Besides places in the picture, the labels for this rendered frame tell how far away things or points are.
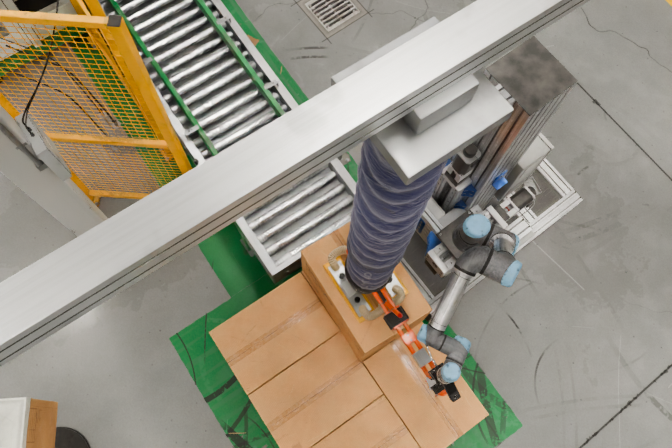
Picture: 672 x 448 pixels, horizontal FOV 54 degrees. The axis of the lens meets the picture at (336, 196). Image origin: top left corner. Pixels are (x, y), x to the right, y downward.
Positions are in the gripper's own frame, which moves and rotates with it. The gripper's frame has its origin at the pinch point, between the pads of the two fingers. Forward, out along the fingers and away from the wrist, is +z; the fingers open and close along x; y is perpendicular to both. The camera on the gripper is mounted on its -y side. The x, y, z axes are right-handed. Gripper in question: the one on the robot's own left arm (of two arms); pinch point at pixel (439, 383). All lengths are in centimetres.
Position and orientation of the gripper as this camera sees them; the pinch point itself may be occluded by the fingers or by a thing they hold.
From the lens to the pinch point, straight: 318.5
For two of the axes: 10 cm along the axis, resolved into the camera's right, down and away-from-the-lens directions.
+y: -5.3, -8.0, 2.8
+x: -8.5, 4.9, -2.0
